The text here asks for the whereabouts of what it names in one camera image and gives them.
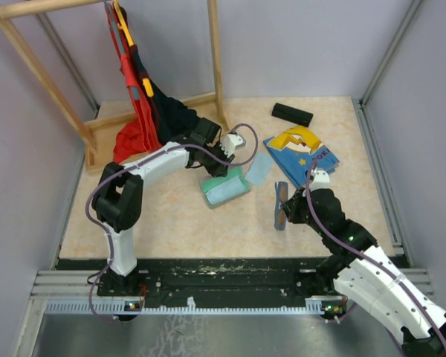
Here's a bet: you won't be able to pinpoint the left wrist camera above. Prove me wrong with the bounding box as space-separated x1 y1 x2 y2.
220 133 246 156

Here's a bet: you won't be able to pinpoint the black hanging garment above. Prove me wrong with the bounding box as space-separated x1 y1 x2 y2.
132 51 210 147

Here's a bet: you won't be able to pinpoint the red hanging garment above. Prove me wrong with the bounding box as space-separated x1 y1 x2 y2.
104 3 164 154

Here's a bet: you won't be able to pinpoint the yellow clothes hanger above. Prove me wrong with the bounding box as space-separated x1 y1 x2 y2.
113 0 154 97

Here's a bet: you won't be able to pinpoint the grey red clothes hanger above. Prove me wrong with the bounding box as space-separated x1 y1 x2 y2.
104 1 142 102

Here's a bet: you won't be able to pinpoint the grey blue sunglasses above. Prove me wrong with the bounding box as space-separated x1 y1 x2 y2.
274 181 288 231

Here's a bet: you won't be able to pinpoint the wooden clothes rack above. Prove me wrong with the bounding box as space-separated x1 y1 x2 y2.
0 1 230 173

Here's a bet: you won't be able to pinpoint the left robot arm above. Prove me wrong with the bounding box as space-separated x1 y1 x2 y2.
85 118 245 295

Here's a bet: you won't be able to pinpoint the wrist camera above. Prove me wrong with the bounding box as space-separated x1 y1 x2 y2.
220 133 246 156
308 169 330 190

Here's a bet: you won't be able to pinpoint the purple cable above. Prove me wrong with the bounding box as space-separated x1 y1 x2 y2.
85 123 260 323
305 159 446 357

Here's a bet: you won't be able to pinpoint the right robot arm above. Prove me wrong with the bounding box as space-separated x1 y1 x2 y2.
274 188 446 356

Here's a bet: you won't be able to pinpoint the black glasses case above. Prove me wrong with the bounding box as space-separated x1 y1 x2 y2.
271 103 314 127

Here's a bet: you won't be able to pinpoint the blue yellow folded cloth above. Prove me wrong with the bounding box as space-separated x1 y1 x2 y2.
263 126 340 187

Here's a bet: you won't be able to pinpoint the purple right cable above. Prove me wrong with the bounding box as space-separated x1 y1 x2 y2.
305 159 446 357

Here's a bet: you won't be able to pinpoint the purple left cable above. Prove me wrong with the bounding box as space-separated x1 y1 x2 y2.
85 123 260 323

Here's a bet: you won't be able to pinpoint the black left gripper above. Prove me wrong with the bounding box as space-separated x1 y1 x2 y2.
202 141 236 179

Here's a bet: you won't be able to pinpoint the light blue flat lens cloth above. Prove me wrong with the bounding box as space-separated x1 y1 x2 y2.
245 152 272 186

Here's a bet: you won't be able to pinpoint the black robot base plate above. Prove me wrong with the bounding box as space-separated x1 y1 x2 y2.
97 258 343 309

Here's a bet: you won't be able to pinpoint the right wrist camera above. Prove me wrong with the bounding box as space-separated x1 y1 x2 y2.
308 169 330 190

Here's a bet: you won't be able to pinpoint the grey glasses case green lining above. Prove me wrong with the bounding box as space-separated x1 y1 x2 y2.
199 167 251 208

